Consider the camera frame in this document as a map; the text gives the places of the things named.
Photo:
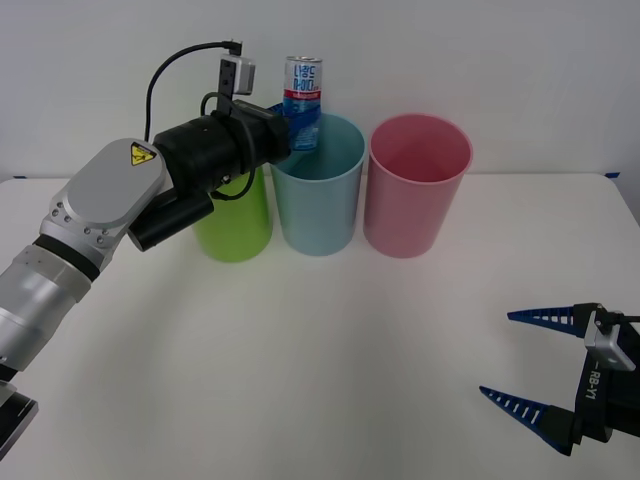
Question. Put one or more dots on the pink plastic bin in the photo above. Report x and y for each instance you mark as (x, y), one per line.
(410, 215)

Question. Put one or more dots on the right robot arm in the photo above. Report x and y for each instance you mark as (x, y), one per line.
(607, 345)

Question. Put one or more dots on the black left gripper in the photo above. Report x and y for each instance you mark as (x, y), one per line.
(262, 137)

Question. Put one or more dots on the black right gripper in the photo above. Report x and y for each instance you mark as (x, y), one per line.
(620, 400)

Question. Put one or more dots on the green plastic bin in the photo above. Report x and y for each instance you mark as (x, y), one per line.
(235, 225)

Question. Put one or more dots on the blue and white drink can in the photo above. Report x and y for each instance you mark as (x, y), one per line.
(302, 100)

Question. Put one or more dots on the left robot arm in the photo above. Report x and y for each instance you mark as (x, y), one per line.
(110, 185)

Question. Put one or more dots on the pale blue plastic bin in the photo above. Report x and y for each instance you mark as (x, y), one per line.
(315, 215)

